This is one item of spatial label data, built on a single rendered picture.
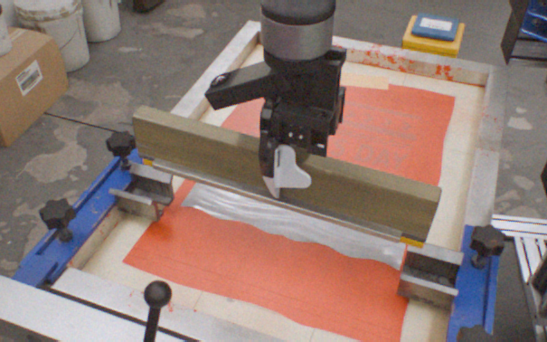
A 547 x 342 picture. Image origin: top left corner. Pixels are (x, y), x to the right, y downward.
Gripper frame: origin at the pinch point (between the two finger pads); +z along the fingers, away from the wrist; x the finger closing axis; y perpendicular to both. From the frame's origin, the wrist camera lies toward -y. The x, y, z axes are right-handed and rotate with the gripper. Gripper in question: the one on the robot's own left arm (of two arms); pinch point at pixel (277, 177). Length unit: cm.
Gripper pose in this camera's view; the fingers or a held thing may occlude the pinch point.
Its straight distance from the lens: 72.3
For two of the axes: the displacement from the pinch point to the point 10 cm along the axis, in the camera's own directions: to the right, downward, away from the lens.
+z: 0.0, 7.4, 6.8
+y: 9.3, 2.4, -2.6
